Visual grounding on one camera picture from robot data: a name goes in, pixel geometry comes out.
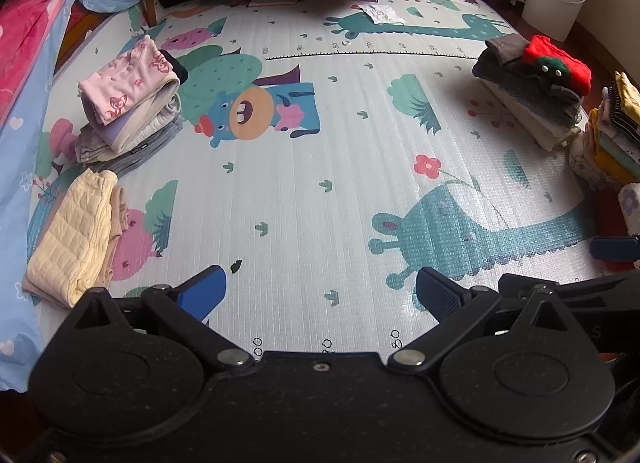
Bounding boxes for white folded garment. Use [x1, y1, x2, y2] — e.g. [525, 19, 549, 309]
[87, 92, 183, 154]

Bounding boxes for pink printed folded garment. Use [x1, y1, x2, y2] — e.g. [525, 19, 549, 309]
[78, 35, 181, 126]

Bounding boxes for grey folded garment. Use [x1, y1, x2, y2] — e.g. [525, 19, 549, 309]
[74, 115, 184, 177]

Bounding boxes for cartoon printed play mat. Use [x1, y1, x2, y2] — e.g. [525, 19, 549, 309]
[22, 0, 608, 359]

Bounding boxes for black cloth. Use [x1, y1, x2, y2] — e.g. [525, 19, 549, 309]
[159, 50, 189, 86]

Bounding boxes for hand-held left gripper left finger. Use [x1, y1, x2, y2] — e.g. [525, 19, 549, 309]
[74, 265, 253, 370]

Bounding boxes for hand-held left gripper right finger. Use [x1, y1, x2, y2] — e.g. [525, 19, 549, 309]
[389, 267, 603, 371]

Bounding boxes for beige folded garment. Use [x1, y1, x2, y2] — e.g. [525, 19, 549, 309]
[22, 185, 132, 307]

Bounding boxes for pink blanket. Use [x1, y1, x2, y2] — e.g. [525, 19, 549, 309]
[0, 0, 134, 120]

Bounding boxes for cream folded clothes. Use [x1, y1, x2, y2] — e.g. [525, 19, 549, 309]
[481, 80, 584, 152]

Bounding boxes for red sweater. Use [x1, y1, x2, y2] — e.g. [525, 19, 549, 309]
[522, 35, 594, 96]

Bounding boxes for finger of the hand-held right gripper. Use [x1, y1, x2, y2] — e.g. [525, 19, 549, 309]
[499, 272, 640, 351]
[590, 237, 640, 261]

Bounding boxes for stack of colourful folded clothes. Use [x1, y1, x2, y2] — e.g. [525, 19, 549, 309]
[570, 71, 640, 190]

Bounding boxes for crumpled white paper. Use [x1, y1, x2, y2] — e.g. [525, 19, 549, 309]
[357, 4, 409, 26]

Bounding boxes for blue heart print bedsheet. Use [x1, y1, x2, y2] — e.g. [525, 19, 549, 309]
[0, 0, 77, 392]

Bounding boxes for yellow quilted garment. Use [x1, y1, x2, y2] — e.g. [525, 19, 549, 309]
[26, 168, 119, 308]

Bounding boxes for white floral cloth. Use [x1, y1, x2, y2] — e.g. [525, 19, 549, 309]
[617, 183, 640, 237]

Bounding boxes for red cloth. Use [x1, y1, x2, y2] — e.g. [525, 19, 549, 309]
[595, 190, 632, 240]

